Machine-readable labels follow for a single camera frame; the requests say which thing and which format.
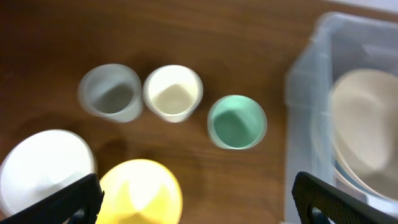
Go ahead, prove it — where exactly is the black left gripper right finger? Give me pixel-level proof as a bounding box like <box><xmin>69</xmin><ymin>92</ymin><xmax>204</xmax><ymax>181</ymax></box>
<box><xmin>292</xmin><ymin>172</ymin><xmax>397</xmax><ymax>224</ymax></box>

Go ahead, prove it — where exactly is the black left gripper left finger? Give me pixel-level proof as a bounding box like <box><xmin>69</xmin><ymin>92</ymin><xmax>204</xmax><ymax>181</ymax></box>
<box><xmin>1</xmin><ymin>174</ymin><xmax>104</xmax><ymax>224</ymax></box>

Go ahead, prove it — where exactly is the blue bowl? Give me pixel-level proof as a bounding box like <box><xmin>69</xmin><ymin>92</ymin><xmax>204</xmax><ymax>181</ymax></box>
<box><xmin>335</xmin><ymin>161</ymin><xmax>376</xmax><ymax>196</ymax></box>

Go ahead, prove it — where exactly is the white small bowl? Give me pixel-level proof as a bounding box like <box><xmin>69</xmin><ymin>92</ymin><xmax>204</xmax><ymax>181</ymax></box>
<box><xmin>1</xmin><ymin>129</ymin><xmax>96</xmax><ymax>217</ymax></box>

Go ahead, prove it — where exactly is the yellow small bowl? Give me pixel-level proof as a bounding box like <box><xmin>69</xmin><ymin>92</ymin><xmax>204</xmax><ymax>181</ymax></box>
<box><xmin>96</xmin><ymin>159</ymin><xmax>183</xmax><ymax>224</ymax></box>

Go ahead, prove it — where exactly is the beige large bowl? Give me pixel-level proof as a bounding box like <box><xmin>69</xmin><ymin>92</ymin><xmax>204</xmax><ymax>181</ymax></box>
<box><xmin>330</xmin><ymin>69</ymin><xmax>397</xmax><ymax>200</ymax></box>

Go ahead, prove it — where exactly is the mint green cup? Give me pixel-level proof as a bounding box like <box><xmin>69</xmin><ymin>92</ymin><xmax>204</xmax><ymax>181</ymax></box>
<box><xmin>207</xmin><ymin>95</ymin><xmax>268</xmax><ymax>150</ymax></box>

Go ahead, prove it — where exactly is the grey cup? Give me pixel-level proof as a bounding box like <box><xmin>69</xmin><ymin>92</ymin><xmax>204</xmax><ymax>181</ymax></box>
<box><xmin>78</xmin><ymin>63</ymin><xmax>144</xmax><ymax>123</ymax></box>

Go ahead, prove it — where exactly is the cream cup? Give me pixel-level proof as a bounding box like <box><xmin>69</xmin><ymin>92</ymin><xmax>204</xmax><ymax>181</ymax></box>
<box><xmin>142</xmin><ymin>65</ymin><xmax>203</xmax><ymax>123</ymax></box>

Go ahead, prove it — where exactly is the white label in container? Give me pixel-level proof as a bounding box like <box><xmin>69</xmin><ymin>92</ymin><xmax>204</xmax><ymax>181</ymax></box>
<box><xmin>335</xmin><ymin>178</ymin><xmax>368</xmax><ymax>203</ymax></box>

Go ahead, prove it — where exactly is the clear plastic storage container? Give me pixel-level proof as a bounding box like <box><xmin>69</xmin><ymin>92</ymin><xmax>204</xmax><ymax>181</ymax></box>
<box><xmin>284</xmin><ymin>12</ymin><xmax>397</xmax><ymax>223</ymax></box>

